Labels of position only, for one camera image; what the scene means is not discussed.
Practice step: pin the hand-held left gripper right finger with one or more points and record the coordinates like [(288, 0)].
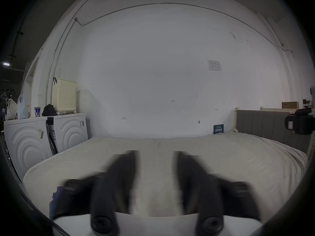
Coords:
[(196, 185)]

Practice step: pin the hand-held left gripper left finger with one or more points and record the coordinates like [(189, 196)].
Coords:
[(110, 185)]

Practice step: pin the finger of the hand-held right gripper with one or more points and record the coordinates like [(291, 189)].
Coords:
[(301, 123)]

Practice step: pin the brown carton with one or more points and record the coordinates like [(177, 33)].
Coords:
[(290, 105)]

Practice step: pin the grey padded headboard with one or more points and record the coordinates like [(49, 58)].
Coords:
[(260, 124)]

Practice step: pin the bed with beige sheet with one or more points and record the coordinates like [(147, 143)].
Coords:
[(157, 146)]

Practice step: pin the dark blue garment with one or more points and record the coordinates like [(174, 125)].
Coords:
[(54, 203)]

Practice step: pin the dark blue card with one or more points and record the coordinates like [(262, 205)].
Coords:
[(218, 128)]

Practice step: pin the white washing machine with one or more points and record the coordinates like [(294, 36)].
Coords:
[(70, 134), (27, 146)]

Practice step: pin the white paper sheet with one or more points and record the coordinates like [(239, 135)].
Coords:
[(214, 65)]

